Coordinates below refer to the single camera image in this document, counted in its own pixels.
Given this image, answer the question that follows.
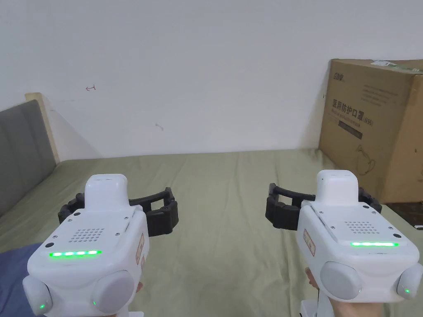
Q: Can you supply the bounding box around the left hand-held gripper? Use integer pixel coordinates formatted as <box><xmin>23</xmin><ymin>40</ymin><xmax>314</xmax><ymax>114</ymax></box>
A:
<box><xmin>22</xmin><ymin>173</ymin><xmax>179</xmax><ymax>317</ymax></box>

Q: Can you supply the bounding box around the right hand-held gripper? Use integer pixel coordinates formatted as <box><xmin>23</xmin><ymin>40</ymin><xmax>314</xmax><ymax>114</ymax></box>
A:
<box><xmin>265</xmin><ymin>170</ymin><xmax>419</xmax><ymax>317</ymax></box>

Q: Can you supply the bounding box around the person's right hand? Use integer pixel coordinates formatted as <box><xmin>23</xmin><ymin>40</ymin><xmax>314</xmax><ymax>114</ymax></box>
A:
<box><xmin>304</xmin><ymin>267</ymin><xmax>365</xmax><ymax>317</ymax></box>

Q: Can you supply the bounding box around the large brown cardboard carton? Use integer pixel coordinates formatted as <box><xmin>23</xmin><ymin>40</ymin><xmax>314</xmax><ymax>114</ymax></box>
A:
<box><xmin>318</xmin><ymin>58</ymin><xmax>423</xmax><ymax>204</ymax></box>

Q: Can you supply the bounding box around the bed with pale green sheet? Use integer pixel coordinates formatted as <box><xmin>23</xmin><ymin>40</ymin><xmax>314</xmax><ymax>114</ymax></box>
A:
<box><xmin>0</xmin><ymin>147</ymin><xmax>423</xmax><ymax>317</ymax></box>

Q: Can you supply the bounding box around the grey padded headboard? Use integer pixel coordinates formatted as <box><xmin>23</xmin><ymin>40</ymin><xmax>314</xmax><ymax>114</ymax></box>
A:
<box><xmin>0</xmin><ymin>92</ymin><xmax>61</xmax><ymax>218</ymax></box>

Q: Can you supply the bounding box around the dark blue shirt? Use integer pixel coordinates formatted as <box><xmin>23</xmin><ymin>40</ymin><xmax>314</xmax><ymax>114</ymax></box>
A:
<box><xmin>0</xmin><ymin>242</ymin><xmax>44</xmax><ymax>317</ymax></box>

